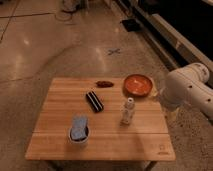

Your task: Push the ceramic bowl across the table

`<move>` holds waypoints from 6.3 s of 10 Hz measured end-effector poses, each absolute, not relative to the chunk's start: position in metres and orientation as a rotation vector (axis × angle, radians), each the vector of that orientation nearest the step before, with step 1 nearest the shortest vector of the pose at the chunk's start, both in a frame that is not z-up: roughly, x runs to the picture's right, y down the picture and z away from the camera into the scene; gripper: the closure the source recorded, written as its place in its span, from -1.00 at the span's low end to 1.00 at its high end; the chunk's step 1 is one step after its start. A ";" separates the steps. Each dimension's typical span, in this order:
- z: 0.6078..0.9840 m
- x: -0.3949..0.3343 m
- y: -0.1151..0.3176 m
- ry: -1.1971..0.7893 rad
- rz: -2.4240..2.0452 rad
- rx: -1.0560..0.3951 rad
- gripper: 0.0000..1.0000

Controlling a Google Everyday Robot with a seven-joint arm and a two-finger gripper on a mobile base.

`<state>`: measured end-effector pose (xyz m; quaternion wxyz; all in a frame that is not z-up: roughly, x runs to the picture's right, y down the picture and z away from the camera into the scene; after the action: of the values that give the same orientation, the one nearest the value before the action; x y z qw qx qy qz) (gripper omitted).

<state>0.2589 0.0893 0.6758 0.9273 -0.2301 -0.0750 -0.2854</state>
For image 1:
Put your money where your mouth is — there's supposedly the orange ceramic bowl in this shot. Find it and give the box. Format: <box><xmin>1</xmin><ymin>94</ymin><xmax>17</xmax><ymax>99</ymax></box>
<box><xmin>123</xmin><ymin>74</ymin><xmax>153</xmax><ymax>97</ymax></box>

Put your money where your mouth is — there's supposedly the white cup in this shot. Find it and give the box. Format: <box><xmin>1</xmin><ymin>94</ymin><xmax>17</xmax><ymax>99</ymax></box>
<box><xmin>68</xmin><ymin>127</ymin><xmax>89</xmax><ymax>144</ymax></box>

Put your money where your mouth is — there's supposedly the dark red chili pepper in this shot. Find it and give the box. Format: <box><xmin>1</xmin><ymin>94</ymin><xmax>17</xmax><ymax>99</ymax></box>
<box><xmin>96</xmin><ymin>81</ymin><xmax>114</xmax><ymax>88</ymax></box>

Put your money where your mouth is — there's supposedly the black rectangular case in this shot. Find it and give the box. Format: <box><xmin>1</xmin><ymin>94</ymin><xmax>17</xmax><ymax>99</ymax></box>
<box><xmin>86</xmin><ymin>91</ymin><xmax>104</xmax><ymax>113</ymax></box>

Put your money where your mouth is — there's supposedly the wooden folding table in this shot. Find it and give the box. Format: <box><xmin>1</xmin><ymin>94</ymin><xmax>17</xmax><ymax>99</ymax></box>
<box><xmin>25</xmin><ymin>78</ymin><xmax>176</xmax><ymax>162</ymax></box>

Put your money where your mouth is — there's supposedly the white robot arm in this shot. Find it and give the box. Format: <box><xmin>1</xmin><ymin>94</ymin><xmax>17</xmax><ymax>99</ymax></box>
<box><xmin>158</xmin><ymin>63</ymin><xmax>213</xmax><ymax>125</ymax></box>

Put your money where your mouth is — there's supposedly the blue sponge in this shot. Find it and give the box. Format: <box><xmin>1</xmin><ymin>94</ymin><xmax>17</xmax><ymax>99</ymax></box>
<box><xmin>70</xmin><ymin>115</ymin><xmax>89</xmax><ymax>141</ymax></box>

